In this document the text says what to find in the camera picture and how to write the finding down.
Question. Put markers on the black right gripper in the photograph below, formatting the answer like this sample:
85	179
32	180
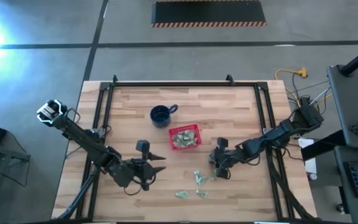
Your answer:
227	157

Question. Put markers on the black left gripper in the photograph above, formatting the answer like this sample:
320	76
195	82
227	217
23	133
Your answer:
141	169

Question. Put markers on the stevia sweetener packet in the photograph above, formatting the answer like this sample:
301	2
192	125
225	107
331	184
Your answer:
196	175
185	142
194	140
179	135
181	194
202	180
212	175
201	193
190	134

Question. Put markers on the red slotted plastic basket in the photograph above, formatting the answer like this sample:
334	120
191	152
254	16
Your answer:
170	132

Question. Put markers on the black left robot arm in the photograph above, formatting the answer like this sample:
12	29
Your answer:
82	139

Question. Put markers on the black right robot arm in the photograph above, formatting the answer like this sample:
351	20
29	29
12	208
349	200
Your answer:
278	133

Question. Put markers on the dark blue mug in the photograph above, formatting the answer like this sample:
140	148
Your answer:
160	116

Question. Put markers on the white paper sheet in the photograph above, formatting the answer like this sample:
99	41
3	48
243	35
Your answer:
310	163

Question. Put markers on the small white round cap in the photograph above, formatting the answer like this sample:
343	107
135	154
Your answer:
313	176

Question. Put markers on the black desk leg bar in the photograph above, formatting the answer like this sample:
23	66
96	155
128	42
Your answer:
322	144

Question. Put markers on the black desk caster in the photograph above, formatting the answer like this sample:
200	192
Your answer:
340	208

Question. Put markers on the black desk with pole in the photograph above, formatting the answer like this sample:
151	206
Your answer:
346	102

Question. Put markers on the small black desk gadget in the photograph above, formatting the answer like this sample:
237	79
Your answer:
357	130

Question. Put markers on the black hazard-striped floor mat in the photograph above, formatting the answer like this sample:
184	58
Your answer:
208	12

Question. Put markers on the black frame bracket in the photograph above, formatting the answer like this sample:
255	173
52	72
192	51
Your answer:
114	79
230	79

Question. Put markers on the black aluminium table frame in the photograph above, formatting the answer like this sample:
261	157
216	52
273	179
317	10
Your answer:
182	84

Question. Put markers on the black cart frame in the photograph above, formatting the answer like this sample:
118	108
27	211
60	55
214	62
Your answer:
11	154

